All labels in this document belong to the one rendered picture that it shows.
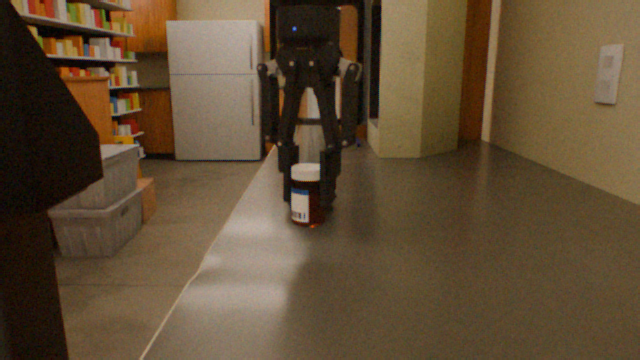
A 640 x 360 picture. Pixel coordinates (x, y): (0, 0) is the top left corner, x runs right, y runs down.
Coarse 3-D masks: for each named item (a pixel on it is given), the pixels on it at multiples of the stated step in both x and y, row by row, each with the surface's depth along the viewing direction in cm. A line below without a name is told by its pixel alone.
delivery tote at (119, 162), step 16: (128, 144) 335; (112, 160) 292; (128, 160) 321; (112, 176) 297; (128, 176) 323; (96, 192) 287; (112, 192) 300; (128, 192) 326; (64, 208) 291; (80, 208) 291; (96, 208) 291
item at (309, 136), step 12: (312, 96) 83; (300, 108) 84; (312, 108) 84; (300, 120) 85; (312, 120) 84; (300, 132) 85; (312, 132) 85; (300, 144) 86; (312, 144) 85; (324, 144) 86; (300, 156) 86; (312, 156) 86
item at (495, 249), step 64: (256, 192) 88; (384, 192) 88; (448, 192) 88; (512, 192) 88; (576, 192) 88; (256, 256) 58; (320, 256) 58; (384, 256) 58; (448, 256) 58; (512, 256) 58; (576, 256) 57; (192, 320) 43; (256, 320) 43; (320, 320) 43; (384, 320) 43; (448, 320) 43; (512, 320) 43; (576, 320) 43
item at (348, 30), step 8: (344, 8) 145; (352, 8) 144; (344, 16) 145; (352, 16) 145; (344, 24) 146; (352, 24) 145; (344, 32) 146; (352, 32) 146; (344, 40) 147; (352, 40) 147; (344, 48) 148; (352, 48) 147; (344, 56) 148; (352, 56) 148; (280, 80) 153; (336, 80) 150; (280, 88) 153; (336, 88) 151; (280, 96) 154; (336, 96) 152; (280, 104) 154; (336, 104) 152; (280, 112) 155; (336, 112) 153
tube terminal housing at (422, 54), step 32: (384, 0) 114; (416, 0) 114; (448, 0) 121; (384, 32) 116; (416, 32) 116; (448, 32) 123; (384, 64) 118; (416, 64) 118; (448, 64) 126; (384, 96) 120; (416, 96) 120; (448, 96) 129; (384, 128) 122; (416, 128) 122; (448, 128) 132
